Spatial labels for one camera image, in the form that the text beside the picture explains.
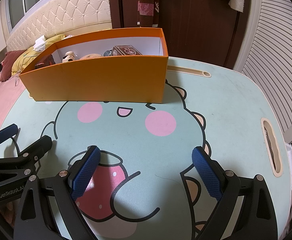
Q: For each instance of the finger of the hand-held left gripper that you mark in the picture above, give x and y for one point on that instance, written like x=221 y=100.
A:
x=7 y=130
x=42 y=143

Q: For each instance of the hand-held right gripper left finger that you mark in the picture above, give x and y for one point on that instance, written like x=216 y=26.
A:
x=86 y=172

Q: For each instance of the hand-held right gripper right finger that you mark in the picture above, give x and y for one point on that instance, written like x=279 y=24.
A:
x=207 y=175

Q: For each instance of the orange cardboard box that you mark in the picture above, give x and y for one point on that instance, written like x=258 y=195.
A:
x=98 y=80

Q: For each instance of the dark-eyed doll figurine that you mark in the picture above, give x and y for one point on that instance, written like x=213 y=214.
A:
x=68 y=57

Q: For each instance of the small black object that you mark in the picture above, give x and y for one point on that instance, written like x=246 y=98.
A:
x=108 y=53

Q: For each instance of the patterned playing card box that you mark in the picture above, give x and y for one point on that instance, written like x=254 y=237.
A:
x=127 y=50

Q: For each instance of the cartoon printed desktop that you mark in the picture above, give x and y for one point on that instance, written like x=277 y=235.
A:
x=223 y=100

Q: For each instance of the pink bed sheet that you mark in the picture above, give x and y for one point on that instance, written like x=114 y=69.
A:
x=1 y=95

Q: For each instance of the dark red pillow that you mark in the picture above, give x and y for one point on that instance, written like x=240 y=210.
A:
x=9 y=62

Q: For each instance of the yellow pillow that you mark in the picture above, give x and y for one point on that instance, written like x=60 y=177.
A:
x=23 y=60

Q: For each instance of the white cloth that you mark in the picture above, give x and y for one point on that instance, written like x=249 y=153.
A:
x=290 y=165

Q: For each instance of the white charger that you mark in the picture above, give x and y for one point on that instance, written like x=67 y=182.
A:
x=39 y=45

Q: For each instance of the cream tufted headboard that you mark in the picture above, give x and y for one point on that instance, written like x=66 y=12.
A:
x=61 y=12

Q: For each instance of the white slatted panel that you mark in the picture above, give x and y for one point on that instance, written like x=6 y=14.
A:
x=273 y=55

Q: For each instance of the dark brown wooden door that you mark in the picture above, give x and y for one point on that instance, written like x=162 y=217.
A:
x=198 y=30

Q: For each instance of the striped knitted scarf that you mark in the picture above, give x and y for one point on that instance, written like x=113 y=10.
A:
x=146 y=5

